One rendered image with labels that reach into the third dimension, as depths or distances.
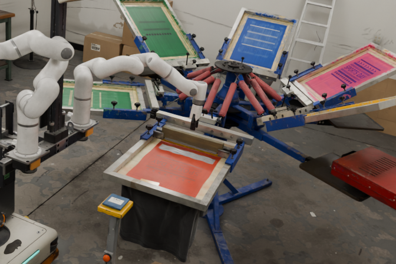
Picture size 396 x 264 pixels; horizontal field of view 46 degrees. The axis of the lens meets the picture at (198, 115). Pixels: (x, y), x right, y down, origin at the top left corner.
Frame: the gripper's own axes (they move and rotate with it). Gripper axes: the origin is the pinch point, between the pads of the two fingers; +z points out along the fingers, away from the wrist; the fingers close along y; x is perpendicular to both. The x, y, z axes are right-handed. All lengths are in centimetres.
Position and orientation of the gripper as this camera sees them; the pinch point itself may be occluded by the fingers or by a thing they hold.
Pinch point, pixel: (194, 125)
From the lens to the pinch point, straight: 285.5
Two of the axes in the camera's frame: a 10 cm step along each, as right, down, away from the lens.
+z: -1.6, 9.2, 3.7
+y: -3.0, 3.1, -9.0
